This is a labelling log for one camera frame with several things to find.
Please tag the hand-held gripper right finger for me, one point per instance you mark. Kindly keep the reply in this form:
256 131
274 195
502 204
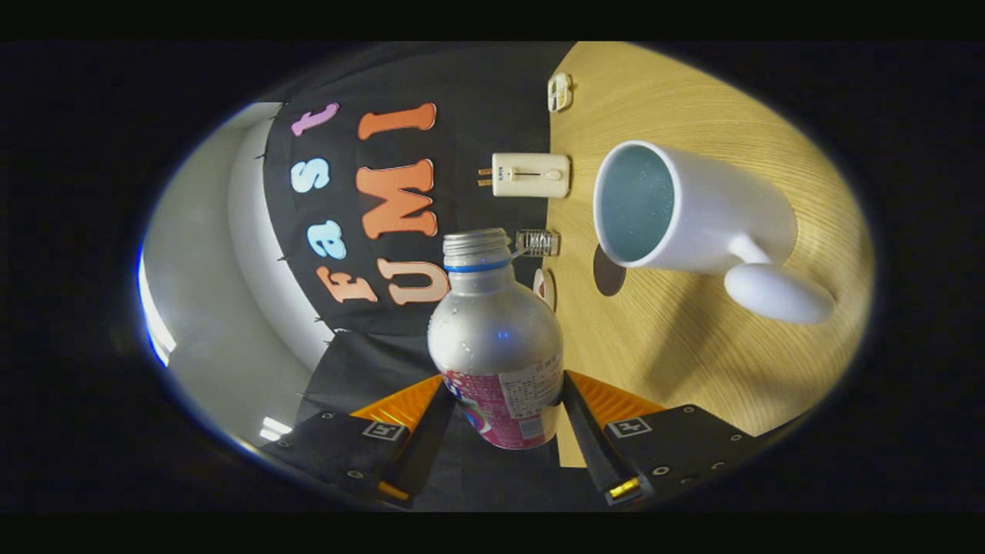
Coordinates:
592 450

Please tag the white cup with blue inside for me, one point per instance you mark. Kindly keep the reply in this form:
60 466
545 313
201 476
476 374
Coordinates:
716 215

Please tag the white oval plate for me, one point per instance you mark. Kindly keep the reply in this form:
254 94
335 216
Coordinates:
548 292

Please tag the dark brown round coaster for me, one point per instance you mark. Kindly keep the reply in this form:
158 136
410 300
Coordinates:
608 281

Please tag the silver bottle with red label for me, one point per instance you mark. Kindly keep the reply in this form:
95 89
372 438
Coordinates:
492 338

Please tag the brown toast slice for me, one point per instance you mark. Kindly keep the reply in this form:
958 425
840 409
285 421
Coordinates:
484 178

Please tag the white divided dish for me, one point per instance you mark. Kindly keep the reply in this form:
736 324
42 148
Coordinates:
560 92

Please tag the wooden table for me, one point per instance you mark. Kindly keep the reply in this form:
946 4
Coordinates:
731 369

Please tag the ceiling light panel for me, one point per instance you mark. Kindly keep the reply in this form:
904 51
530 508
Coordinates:
154 315
275 428

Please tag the white toaster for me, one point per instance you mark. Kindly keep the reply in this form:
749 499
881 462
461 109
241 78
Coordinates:
539 175

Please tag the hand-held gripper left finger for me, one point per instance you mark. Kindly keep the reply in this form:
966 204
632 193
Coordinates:
427 446

